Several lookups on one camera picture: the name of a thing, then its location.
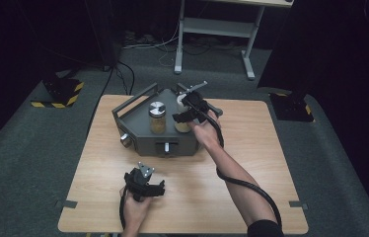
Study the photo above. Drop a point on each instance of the grey tape piece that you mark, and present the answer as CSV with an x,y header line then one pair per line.
x,y
67,204
298,204

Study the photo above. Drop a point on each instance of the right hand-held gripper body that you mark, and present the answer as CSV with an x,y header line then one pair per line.
x,y
197,102

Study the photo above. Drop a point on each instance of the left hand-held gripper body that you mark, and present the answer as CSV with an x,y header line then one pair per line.
x,y
141,184

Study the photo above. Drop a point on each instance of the person's left hand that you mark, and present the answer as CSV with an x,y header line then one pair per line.
x,y
136,212

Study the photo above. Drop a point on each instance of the glass jar with silver lid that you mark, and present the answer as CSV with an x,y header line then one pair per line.
x,y
157,118

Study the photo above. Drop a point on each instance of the person's right hand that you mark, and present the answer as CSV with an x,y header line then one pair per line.
x,y
205,131

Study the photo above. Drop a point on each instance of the black sleeve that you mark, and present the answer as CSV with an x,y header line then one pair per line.
x,y
265,229

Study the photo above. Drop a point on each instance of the grey rack with knobs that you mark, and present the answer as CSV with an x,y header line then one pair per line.
x,y
139,121

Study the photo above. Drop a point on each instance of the white metal table frame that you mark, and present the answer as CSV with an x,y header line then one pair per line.
x,y
218,27

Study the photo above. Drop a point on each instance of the black stand pole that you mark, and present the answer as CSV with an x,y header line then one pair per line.
x,y
105,33

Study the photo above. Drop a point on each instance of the white-lidded seasoning jar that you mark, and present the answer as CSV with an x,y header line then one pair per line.
x,y
182,126

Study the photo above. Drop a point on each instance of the yellow-black striped stand base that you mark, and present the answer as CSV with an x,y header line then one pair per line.
x,y
61,94
291,107

